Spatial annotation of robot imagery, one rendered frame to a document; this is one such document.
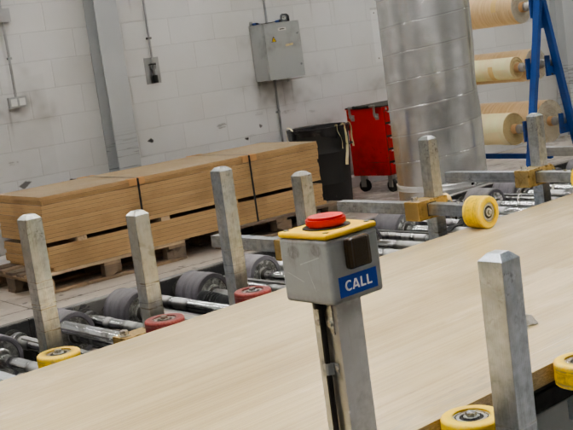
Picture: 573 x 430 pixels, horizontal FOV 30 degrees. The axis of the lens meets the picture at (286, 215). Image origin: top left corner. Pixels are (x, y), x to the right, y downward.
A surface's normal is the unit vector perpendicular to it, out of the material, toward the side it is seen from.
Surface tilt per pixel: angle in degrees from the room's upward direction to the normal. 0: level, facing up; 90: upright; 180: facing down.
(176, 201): 90
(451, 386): 0
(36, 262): 90
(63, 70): 90
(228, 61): 90
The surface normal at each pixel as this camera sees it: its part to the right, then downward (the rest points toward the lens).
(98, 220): 0.61, 0.04
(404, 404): -0.14, -0.98
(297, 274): -0.74, 0.20
